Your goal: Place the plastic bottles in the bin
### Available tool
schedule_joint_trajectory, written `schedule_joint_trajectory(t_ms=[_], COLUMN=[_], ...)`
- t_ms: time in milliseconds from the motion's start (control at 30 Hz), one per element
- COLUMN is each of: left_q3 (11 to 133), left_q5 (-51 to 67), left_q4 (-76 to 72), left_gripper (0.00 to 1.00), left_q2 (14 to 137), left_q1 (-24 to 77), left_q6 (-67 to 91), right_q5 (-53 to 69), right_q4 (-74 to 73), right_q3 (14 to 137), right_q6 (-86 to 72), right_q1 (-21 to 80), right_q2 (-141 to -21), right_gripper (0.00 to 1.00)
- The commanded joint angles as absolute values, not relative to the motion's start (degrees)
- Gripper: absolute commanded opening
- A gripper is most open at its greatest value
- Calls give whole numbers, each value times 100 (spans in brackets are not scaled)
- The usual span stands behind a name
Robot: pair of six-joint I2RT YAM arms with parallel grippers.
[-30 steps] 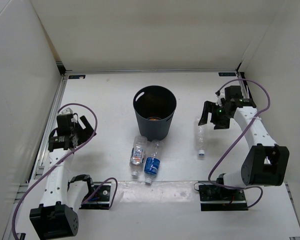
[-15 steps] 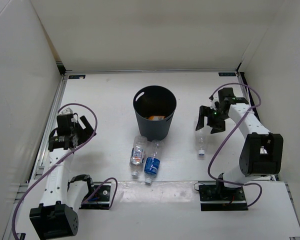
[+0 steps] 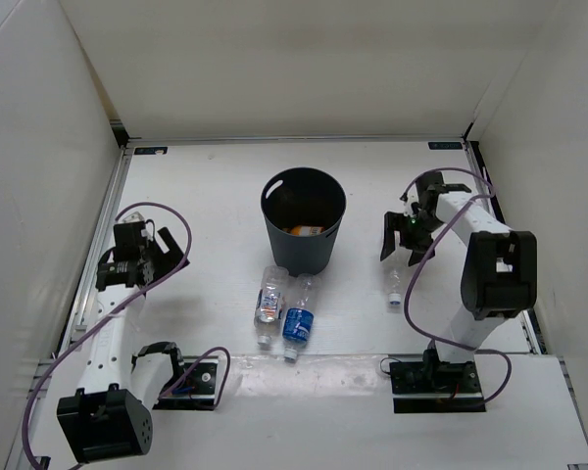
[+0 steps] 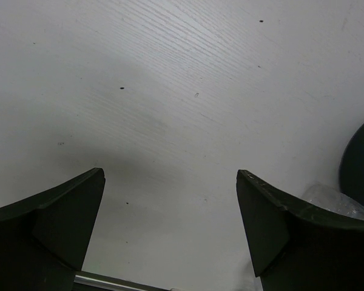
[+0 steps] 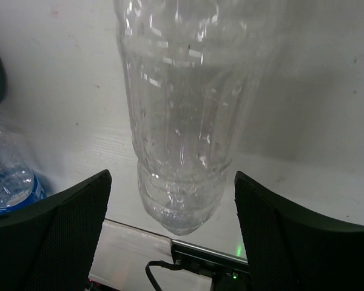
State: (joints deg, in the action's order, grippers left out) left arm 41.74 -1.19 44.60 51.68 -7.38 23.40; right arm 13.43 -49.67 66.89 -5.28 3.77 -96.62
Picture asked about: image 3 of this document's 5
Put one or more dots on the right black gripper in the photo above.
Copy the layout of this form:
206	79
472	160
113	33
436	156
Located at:
394	221

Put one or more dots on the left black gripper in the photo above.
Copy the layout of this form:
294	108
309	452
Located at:
171	258

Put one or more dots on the orange juice bottle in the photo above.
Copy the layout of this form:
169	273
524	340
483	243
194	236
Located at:
305	230

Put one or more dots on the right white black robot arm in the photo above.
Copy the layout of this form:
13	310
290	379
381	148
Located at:
499	277

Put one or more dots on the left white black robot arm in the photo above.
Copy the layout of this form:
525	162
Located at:
109	414

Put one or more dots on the dark grey plastic bin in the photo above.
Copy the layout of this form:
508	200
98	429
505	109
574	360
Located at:
302	196

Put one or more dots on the clear unlabelled plastic bottle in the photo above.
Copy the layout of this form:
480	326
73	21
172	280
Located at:
393	275

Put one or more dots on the right blue corner sticker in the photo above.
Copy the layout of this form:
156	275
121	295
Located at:
444	145

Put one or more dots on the blue corner sticker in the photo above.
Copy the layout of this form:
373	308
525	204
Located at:
444	145
150	151

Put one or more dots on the left blue corner sticker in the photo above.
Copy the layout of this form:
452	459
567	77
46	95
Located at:
150	151

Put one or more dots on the clear bottle white orange label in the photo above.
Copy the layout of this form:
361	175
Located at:
270	305

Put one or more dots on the clear bottle blue label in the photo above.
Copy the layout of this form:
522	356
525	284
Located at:
300	315

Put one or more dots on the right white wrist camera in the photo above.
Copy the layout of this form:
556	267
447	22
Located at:
411	204

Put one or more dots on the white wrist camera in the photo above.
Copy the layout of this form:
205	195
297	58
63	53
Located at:
411	204
132	217

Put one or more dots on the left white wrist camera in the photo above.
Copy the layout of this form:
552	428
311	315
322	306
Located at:
132	217

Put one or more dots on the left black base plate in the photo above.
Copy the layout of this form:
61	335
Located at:
197	392

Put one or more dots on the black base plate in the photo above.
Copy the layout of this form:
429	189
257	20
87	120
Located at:
429	386
197	392

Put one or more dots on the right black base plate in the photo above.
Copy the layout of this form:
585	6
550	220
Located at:
429	386

